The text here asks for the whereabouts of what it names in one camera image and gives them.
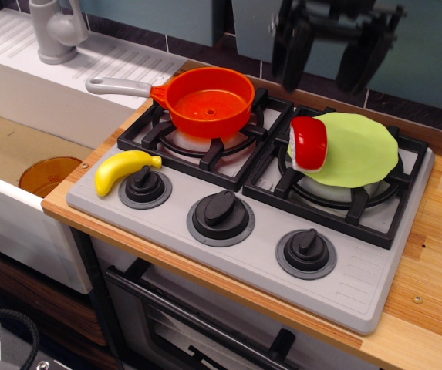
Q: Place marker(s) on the orange toy pot grey handle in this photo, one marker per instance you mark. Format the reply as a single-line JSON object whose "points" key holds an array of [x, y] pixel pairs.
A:
{"points": [[208, 102]]}

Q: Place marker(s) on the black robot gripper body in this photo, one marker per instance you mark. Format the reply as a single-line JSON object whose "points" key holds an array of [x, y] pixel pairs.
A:
{"points": [[338, 20]]}

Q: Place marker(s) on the white toy sink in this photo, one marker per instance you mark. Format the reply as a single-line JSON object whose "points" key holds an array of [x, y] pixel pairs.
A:
{"points": [[46, 111]]}

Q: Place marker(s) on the toy oven door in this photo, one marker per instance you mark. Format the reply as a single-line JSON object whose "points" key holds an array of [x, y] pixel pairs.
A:
{"points": [[175, 335]]}

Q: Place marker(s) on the yellow toy banana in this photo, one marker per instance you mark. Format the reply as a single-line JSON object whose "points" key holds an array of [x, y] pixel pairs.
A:
{"points": [[120, 165]]}

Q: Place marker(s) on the black left burner grate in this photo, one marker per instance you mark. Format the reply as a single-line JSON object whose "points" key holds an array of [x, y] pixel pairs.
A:
{"points": [[225, 162]]}

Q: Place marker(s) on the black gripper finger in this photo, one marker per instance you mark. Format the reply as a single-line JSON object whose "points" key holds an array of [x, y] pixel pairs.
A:
{"points": [[362, 57], [292, 45]]}

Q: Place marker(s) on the black right stove knob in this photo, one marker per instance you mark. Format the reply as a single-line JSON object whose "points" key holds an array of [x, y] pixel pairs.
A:
{"points": [[306, 254]]}

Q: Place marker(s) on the black middle stove knob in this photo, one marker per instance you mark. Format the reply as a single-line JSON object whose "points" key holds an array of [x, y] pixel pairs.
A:
{"points": [[220, 220]]}

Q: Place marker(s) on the black right burner grate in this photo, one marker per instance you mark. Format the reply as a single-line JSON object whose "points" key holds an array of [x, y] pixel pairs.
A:
{"points": [[372, 213]]}

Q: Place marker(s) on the black burner grate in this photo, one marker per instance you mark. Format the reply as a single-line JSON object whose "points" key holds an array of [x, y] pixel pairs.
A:
{"points": [[225, 162], [372, 213]]}

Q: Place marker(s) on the green toy plate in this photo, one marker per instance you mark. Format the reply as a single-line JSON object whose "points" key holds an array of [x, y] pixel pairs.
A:
{"points": [[360, 151]]}

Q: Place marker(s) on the black left stove knob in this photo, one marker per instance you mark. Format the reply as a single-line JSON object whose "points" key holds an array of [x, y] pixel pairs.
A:
{"points": [[145, 189]]}

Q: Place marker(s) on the red white toy sushi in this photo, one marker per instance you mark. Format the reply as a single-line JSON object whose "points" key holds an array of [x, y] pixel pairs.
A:
{"points": [[308, 144]]}

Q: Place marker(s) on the grey toy faucet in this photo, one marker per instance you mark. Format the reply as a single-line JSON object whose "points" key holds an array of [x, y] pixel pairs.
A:
{"points": [[57, 34]]}

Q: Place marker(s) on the grey toy stove top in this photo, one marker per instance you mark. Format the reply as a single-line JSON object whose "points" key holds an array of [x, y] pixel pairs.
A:
{"points": [[352, 295]]}

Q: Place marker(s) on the black stove knob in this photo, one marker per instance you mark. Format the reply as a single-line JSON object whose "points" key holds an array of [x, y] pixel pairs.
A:
{"points": [[145, 189], [220, 220], [306, 254]]}

